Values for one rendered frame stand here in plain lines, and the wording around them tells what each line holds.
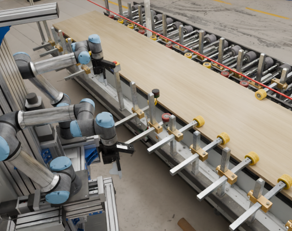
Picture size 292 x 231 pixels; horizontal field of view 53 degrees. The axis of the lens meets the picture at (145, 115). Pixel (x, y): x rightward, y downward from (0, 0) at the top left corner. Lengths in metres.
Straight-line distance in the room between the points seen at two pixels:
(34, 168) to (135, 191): 1.68
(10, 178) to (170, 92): 1.49
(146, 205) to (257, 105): 1.39
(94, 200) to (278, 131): 1.42
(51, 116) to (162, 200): 1.79
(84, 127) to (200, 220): 1.82
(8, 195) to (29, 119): 0.75
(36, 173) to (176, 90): 1.59
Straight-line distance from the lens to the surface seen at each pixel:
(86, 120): 1.31
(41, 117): 1.45
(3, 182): 1.99
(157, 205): 2.93
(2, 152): 1.42
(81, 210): 1.97
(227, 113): 2.46
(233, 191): 2.29
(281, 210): 2.17
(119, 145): 1.40
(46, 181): 1.58
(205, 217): 2.87
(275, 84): 2.77
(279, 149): 2.26
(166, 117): 2.39
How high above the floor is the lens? 2.47
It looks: 40 degrees down
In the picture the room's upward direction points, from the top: 6 degrees counter-clockwise
